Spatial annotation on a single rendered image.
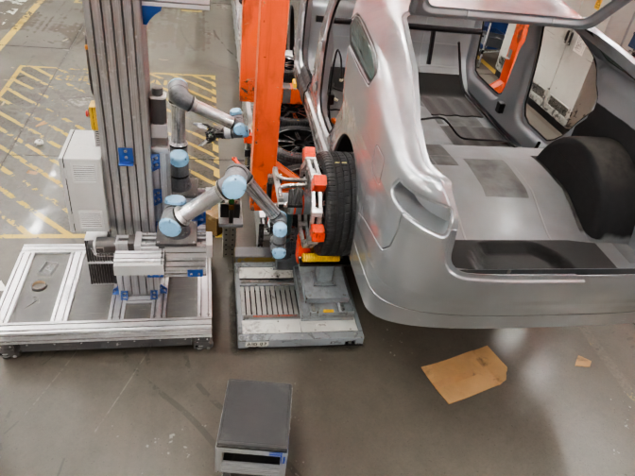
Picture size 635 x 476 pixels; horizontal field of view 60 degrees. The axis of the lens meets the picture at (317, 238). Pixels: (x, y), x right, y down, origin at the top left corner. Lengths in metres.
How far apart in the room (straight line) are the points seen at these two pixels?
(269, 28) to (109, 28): 0.97
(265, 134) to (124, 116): 1.01
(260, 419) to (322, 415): 0.58
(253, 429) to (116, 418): 0.87
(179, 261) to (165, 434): 0.96
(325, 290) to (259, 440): 1.32
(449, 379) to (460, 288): 1.24
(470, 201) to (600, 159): 0.83
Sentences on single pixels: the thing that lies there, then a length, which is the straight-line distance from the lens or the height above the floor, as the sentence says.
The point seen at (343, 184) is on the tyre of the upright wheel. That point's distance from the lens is 3.22.
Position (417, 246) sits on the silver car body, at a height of 1.31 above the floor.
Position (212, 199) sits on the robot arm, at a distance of 2.86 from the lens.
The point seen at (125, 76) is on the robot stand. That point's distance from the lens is 2.95.
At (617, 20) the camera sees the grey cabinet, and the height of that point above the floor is 1.43.
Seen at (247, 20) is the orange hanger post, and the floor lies 1.30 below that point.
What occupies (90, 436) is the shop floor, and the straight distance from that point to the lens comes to 3.36.
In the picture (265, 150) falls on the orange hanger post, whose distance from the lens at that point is 3.72.
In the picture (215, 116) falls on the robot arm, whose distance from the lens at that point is 3.40.
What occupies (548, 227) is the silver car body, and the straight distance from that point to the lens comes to 3.71.
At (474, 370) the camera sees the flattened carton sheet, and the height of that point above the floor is 0.01.
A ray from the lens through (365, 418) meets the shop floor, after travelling 3.42.
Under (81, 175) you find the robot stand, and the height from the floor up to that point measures 1.13.
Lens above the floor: 2.72
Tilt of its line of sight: 36 degrees down
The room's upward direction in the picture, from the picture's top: 8 degrees clockwise
